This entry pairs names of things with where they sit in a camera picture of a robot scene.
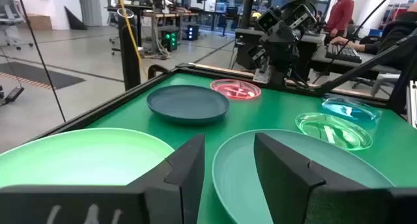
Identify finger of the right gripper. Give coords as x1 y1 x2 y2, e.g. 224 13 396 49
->
289 4 319 30
256 8 281 33

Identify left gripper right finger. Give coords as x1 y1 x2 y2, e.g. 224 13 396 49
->
253 132 417 224

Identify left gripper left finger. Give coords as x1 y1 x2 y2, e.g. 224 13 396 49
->
0 133 207 224

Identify pink transparent small plate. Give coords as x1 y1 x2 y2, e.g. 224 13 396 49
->
210 78 262 100

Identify green transparent small plate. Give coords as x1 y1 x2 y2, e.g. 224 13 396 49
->
295 112 373 152

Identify dark blue large plate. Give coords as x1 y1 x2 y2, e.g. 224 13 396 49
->
146 84 231 126

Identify grey desk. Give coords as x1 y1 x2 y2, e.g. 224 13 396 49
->
234 27 402 76

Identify person's hand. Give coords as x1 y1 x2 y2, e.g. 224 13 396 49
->
330 36 358 51

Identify light green large plate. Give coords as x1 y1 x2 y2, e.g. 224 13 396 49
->
0 127 175 189

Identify black keyboard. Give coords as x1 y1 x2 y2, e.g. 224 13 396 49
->
325 43 363 64

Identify black slanted support bar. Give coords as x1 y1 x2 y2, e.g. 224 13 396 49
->
313 27 417 95

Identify computer tower blue lights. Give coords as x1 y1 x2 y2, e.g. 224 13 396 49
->
186 24 201 42

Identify blue transparent small plate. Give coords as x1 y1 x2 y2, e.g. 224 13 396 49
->
321 96 381 121

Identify wooden top desk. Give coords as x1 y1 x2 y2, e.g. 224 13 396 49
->
142 10 199 57

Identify computer tower green lights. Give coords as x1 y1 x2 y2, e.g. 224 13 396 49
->
160 29 179 53

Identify black rolling monitor stand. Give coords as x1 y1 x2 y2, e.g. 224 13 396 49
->
0 46 25 107

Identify dark striped-edge floor mat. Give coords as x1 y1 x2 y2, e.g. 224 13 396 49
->
0 61 87 91

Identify cardboard box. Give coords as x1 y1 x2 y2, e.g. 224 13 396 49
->
19 13 53 31

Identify grey office chair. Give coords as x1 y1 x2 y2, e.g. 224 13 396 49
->
0 0 34 51

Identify black table frame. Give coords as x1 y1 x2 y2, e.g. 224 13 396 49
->
32 63 392 141

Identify yellow hanging cable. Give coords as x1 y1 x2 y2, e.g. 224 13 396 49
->
116 0 145 79

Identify black post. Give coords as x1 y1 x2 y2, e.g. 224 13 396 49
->
116 8 142 92

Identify thin black hanging cable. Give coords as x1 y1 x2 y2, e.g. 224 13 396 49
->
15 0 67 123

